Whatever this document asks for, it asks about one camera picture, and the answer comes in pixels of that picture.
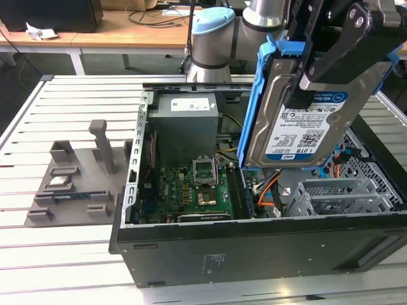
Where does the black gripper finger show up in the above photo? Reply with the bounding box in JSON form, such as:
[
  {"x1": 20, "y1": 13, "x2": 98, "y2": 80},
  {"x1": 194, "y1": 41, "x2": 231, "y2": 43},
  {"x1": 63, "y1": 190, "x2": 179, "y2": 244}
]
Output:
[
  {"x1": 286, "y1": 0, "x2": 319, "y2": 70},
  {"x1": 284, "y1": 1, "x2": 400, "y2": 109}
]

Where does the hard disk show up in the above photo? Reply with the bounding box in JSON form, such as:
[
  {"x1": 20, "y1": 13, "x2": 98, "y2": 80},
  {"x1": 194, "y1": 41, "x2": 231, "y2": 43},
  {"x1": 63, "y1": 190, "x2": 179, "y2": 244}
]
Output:
[{"x1": 237, "y1": 33, "x2": 402, "y2": 170}]

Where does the metal disk bay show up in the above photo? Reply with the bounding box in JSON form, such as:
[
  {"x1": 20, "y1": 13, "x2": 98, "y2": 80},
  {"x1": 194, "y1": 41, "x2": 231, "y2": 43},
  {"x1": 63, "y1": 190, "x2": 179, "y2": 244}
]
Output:
[
  {"x1": 285, "y1": 189, "x2": 388, "y2": 219},
  {"x1": 297, "y1": 177, "x2": 378, "y2": 198}
]

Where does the grey power supply unit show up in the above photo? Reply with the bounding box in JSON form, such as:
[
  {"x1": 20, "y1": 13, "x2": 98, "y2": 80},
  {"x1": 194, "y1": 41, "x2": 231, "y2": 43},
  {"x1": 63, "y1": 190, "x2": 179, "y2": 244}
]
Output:
[{"x1": 148, "y1": 95, "x2": 220, "y2": 163}]

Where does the metal socket cover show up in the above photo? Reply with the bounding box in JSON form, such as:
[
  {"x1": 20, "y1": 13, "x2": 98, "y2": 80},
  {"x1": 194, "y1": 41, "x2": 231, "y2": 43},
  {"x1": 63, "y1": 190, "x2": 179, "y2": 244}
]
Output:
[{"x1": 192, "y1": 157, "x2": 217, "y2": 188}]

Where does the long wooden desk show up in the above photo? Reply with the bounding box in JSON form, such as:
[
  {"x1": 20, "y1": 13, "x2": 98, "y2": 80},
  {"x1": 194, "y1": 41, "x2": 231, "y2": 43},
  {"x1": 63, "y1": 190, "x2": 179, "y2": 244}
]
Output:
[{"x1": 0, "y1": 0, "x2": 407, "y2": 77}]

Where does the green RAM stick with chips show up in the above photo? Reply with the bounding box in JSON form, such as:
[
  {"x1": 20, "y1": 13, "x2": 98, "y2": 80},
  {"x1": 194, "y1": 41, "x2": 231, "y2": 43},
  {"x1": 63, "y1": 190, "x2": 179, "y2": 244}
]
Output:
[{"x1": 240, "y1": 168, "x2": 256, "y2": 219}]

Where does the black RAM slot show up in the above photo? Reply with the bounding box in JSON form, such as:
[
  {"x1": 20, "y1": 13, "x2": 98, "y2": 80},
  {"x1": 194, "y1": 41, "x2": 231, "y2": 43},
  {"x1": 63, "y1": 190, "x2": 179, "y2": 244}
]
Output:
[
  {"x1": 231, "y1": 165, "x2": 252, "y2": 220},
  {"x1": 226, "y1": 165, "x2": 245, "y2": 220}
]

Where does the green motherboard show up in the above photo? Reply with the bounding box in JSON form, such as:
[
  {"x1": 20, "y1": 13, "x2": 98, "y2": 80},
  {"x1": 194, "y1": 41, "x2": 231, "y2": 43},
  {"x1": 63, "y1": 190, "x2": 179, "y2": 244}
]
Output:
[{"x1": 139, "y1": 165, "x2": 257, "y2": 223}]

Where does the CPU socket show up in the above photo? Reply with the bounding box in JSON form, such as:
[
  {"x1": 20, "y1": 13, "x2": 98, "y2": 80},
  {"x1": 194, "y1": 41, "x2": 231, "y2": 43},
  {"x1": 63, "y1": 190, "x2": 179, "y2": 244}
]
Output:
[{"x1": 196, "y1": 189, "x2": 219, "y2": 207}]

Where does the black graphics card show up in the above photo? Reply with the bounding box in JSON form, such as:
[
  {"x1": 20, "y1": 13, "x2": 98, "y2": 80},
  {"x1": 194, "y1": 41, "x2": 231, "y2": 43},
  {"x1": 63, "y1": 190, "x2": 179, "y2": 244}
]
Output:
[{"x1": 176, "y1": 212, "x2": 232, "y2": 224}]

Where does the black open PC case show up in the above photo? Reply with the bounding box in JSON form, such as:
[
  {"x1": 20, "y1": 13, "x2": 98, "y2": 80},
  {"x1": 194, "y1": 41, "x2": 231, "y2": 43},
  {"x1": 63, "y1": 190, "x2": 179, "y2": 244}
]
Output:
[{"x1": 108, "y1": 74, "x2": 407, "y2": 288}]

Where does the large black box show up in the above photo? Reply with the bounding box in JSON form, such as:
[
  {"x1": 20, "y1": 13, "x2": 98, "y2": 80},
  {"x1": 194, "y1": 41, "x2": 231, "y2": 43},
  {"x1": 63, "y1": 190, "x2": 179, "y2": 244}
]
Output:
[{"x1": 0, "y1": 0, "x2": 104, "y2": 33}]

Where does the crumpled white paper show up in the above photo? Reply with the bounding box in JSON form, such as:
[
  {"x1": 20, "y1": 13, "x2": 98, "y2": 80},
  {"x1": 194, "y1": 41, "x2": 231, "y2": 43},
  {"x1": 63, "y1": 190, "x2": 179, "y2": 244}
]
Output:
[{"x1": 25, "y1": 21, "x2": 60, "y2": 41}]

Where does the grey parts rack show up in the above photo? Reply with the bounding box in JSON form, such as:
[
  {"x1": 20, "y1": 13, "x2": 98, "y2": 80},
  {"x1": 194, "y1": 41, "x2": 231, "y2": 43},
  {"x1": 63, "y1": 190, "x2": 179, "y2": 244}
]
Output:
[{"x1": 27, "y1": 119, "x2": 134, "y2": 227}]

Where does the blue RAM stick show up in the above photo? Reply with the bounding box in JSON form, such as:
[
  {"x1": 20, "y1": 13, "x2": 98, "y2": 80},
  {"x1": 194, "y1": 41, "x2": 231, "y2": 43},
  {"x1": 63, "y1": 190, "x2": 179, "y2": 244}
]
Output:
[{"x1": 34, "y1": 191, "x2": 109, "y2": 204}]

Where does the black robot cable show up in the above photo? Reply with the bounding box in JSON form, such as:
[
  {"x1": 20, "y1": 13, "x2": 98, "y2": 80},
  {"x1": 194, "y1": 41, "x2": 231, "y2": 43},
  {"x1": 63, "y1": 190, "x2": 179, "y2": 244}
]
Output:
[{"x1": 179, "y1": 0, "x2": 197, "y2": 74}]

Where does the yellow black wire bundle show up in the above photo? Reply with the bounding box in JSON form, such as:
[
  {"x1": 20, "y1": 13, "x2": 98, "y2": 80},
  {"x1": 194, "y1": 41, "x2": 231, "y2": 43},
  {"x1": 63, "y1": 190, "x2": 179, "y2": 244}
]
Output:
[{"x1": 217, "y1": 113, "x2": 244, "y2": 154}]

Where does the orange red wire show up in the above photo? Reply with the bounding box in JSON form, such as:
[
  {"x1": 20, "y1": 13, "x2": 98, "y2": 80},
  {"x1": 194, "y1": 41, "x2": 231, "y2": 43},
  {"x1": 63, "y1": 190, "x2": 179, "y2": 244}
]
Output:
[{"x1": 329, "y1": 155, "x2": 341, "y2": 179}]

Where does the black sleeved cable bundle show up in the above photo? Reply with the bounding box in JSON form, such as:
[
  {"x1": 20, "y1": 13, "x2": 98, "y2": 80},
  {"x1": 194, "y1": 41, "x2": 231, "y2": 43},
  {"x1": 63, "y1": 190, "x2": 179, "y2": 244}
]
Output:
[{"x1": 253, "y1": 168, "x2": 284, "y2": 198}]

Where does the orange power wire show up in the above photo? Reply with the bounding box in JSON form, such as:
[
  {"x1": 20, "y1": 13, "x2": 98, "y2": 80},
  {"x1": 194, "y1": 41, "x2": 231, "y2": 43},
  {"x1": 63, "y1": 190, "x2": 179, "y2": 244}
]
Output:
[{"x1": 258, "y1": 179, "x2": 280, "y2": 209}]

